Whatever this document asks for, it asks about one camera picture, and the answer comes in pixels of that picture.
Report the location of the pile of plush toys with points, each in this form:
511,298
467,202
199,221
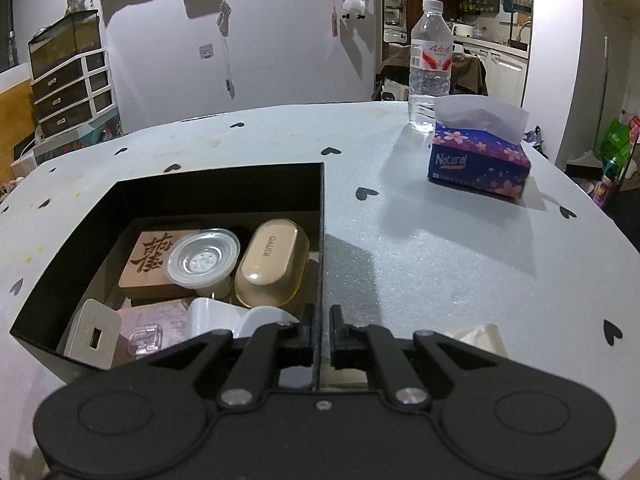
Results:
10,185

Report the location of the purple floral tissue pack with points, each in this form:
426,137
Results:
475,165

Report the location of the clear water bottle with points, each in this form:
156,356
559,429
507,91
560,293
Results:
430,60

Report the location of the carved wooden block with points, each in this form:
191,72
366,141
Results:
145,262

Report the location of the black cardboard box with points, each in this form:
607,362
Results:
200,185

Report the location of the beige earbuds case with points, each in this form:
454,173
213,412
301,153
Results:
270,260

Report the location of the white drawer unit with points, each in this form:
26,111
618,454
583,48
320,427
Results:
67,95

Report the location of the white plug adapter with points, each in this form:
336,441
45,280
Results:
85,332

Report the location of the chair with brown clothes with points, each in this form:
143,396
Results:
467,70

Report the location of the wooden block with clear hook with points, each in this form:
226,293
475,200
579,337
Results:
170,316

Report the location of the glass fish tank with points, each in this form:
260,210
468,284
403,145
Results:
62,45

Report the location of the white box appliance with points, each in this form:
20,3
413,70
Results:
24,164

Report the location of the green plastic bag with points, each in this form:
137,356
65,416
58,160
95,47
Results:
615,137

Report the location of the white sheep plush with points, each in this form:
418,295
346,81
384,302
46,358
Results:
354,6

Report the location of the square wall hook plate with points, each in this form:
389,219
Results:
205,51

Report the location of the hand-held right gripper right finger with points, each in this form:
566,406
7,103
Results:
370,350

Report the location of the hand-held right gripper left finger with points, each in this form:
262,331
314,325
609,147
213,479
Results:
265,350

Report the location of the white mop pole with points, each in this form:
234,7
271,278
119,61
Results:
605,85

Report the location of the clear suction cup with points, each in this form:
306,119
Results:
200,260

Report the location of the white charger cube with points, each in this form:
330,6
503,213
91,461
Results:
212,312

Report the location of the crumpled white tissue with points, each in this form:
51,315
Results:
475,336

